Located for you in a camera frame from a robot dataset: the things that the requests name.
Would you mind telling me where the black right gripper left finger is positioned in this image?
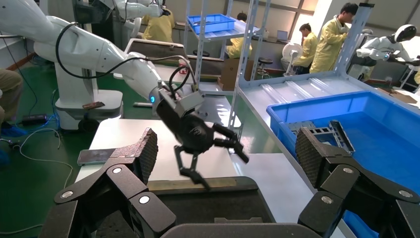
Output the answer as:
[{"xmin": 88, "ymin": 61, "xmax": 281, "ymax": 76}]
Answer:
[{"xmin": 39, "ymin": 127, "xmax": 178, "ymax": 238}]

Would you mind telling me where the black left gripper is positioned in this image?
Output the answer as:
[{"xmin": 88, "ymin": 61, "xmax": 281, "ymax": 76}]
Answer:
[{"xmin": 157, "ymin": 98, "xmax": 250, "ymax": 191}]

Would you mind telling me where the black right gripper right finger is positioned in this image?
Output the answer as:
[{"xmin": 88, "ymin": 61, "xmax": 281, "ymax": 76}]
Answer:
[{"xmin": 295, "ymin": 126, "xmax": 420, "ymax": 238}]

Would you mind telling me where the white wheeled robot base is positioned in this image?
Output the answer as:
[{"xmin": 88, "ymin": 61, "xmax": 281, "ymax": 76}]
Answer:
[{"xmin": 53, "ymin": 62, "xmax": 125, "ymax": 131}]

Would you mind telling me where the black container tray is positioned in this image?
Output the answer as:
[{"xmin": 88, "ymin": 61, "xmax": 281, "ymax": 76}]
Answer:
[{"xmin": 95, "ymin": 176, "xmax": 275, "ymax": 238}]

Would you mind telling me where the dark flat slab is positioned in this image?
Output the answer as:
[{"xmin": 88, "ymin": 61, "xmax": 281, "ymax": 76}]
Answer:
[{"xmin": 76, "ymin": 148, "xmax": 117, "ymax": 167}]

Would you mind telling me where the large blue plastic bin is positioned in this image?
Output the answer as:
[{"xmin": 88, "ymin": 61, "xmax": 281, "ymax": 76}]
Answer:
[{"xmin": 266, "ymin": 90, "xmax": 420, "ymax": 238}]

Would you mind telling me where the closed brown cardboard box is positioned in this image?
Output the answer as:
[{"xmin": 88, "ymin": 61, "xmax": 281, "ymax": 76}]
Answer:
[{"xmin": 217, "ymin": 58, "xmax": 251, "ymax": 92}]

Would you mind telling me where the short silver metal plate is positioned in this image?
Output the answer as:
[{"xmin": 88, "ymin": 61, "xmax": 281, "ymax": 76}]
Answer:
[{"xmin": 286, "ymin": 120, "xmax": 316, "ymax": 136}]

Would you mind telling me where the background white shelf rack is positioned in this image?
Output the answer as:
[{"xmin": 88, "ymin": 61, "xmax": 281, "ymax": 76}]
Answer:
[{"xmin": 183, "ymin": 0, "xmax": 263, "ymax": 93}]

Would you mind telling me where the white metal shelf rack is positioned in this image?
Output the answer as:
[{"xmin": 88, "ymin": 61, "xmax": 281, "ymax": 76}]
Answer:
[{"xmin": 228, "ymin": 0, "xmax": 420, "ymax": 188}]

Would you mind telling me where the black round stool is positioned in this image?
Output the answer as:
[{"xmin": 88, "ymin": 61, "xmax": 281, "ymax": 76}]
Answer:
[{"xmin": 257, "ymin": 57, "xmax": 274, "ymax": 80}]

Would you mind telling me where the seated person in yellow coat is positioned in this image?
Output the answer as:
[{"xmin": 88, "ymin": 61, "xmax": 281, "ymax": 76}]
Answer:
[{"xmin": 226, "ymin": 12, "xmax": 254, "ymax": 60}]

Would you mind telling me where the black power strip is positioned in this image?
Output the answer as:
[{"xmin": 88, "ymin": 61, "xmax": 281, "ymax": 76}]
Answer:
[{"xmin": 21, "ymin": 113, "xmax": 49, "ymax": 126}]

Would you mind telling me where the white standing fan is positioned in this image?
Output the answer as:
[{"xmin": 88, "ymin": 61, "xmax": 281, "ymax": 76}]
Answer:
[{"xmin": 281, "ymin": 43, "xmax": 304, "ymax": 77}]

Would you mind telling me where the small background blue bin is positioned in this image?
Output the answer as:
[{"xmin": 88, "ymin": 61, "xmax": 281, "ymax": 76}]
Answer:
[{"xmin": 187, "ymin": 13, "xmax": 237, "ymax": 36}]

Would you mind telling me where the yellow coat person behind robot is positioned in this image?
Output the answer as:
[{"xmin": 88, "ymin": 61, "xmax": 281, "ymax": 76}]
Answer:
[{"xmin": 141, "ymin": 1, "xmax": 176, "ymax": 43}]

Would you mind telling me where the bent person in yellow coat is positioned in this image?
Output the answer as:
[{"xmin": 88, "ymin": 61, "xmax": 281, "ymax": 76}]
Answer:
[{"xmin": 292, "ymin": 23, "xmax": 319, "ymax": 75}]

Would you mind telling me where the person in brown trousers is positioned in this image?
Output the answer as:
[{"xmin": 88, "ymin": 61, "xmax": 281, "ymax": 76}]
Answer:
[{"xmin": 0, "ymin": 67, "xmax": 25, "ymax": 139}]

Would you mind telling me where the white humanoid robot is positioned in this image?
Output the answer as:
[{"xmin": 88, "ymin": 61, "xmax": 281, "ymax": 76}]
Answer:
[{"xmin": 356, "ymin": 24, "xmax": 420, "ymax": 83}]

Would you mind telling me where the tall person in yellow coat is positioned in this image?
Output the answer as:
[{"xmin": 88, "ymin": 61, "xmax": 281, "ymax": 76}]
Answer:
[{"xmin": 309, "ymin": 2, "xmax": 359, "ymax": 75}]

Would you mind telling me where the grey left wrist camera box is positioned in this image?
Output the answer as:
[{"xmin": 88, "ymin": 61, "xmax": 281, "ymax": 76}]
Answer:
[{"xmin": 175, "ymin": 91, "xmax": 205, "ymax": 118}]

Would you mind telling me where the grey metal frame part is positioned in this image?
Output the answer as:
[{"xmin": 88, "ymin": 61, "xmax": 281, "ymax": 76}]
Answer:
[{"xmin": 314, "ymin": 119, "xmax": 356, "ymax": 156}]

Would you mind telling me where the white floor cable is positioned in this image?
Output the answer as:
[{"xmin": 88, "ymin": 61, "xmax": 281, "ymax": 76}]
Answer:
[{"xmin": 0, "ymin": 127, "xmax": 74, "ymax": 236}]

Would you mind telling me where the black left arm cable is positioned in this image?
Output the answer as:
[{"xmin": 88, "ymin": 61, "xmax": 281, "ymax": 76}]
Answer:
[{"xmin": 54, "ymin": 21, "xmax": 198, "ymax": 100}]

